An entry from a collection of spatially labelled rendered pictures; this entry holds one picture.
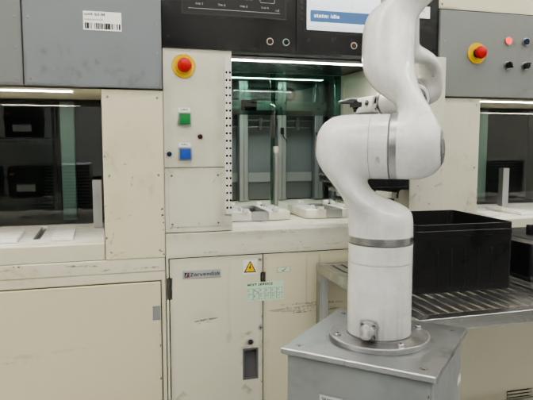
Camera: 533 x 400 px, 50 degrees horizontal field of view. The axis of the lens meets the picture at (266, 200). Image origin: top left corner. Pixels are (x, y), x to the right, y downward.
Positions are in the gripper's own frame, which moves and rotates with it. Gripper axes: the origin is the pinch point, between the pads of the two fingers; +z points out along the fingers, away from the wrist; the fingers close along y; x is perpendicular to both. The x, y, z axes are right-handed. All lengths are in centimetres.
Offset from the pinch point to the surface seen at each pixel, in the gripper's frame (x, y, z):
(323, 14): 27.3, -12.9, 1.7
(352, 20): 26.3, -3.3, 1.7
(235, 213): -35, -35, 22
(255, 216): -36, -29, 22
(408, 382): -51, -30, -83
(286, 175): -26, 5, 90
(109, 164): -18, -76, 2
